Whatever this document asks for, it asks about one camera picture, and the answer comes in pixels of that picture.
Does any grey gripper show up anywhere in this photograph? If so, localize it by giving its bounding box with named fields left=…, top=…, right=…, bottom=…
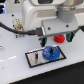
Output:
left=41, top=18, right=78, bottom=46

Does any red gear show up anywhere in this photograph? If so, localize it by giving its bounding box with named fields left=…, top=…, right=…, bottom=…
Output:
left=54, top=35, right=65, bottom=43

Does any blue gear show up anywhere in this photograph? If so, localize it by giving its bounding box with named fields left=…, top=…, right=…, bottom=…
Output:
left=42, top=46, right=60, bottom=61

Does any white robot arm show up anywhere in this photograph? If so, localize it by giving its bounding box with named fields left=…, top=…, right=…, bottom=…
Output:
left=22, top=0, right=81, bottom=47

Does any left metal peg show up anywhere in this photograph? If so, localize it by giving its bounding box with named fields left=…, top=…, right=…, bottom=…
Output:
left=34, top=51, right=39, bottom=62

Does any beige connector block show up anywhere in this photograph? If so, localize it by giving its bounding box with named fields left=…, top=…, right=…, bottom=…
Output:
left=13, top=18, right=23, bottom=31

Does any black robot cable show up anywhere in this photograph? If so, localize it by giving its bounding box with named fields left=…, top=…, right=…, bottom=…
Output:
left=0, top=21, right=44, bottom=37

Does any peg base plate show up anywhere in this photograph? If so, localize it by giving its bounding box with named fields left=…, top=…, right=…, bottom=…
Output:
left=25, top=46, right=66, bottom=68

